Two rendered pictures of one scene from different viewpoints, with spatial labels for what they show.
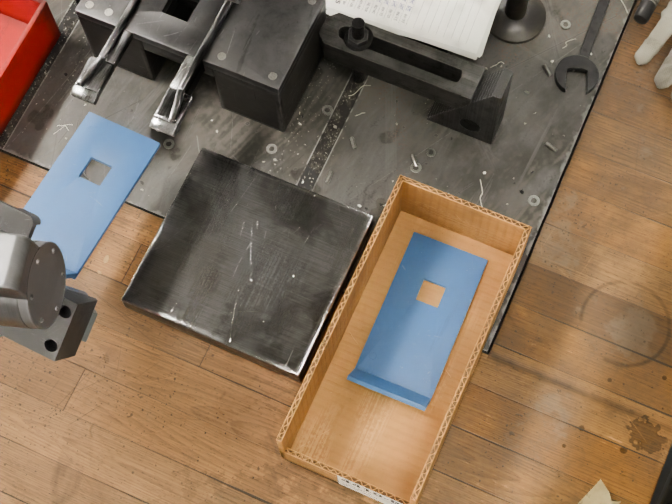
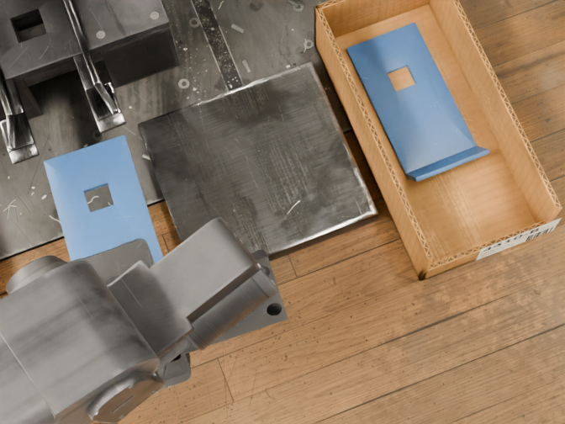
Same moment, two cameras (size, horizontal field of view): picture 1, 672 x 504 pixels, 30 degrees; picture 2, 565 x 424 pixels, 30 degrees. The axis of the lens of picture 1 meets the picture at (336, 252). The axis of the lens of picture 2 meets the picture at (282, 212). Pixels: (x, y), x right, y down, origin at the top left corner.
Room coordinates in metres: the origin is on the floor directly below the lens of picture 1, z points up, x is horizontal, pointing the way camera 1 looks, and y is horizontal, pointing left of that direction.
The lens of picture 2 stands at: (0.13, 0.29, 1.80)
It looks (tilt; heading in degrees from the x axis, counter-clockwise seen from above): 72 degrees down; 316
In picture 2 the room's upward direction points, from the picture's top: 5 degrees counter-clockwise
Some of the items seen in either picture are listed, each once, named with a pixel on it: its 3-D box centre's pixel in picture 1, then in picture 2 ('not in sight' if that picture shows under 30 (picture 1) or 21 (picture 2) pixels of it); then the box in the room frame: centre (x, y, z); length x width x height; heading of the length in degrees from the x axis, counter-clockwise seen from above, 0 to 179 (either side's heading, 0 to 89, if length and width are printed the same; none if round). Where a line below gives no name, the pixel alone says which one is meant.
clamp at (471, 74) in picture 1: (399, 67); not in sight; (0.55, -0.07, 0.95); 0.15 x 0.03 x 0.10; 63
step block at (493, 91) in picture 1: (468, 96); not in sight; (0.52, -0.13, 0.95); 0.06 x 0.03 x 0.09; 63
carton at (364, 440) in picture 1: (410, 345); (433, 119); (0.30, -0.06, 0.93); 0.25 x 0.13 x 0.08; 153
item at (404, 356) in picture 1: (419, 318); (415, 99); (0.32, -0.07, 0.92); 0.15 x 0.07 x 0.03; 154
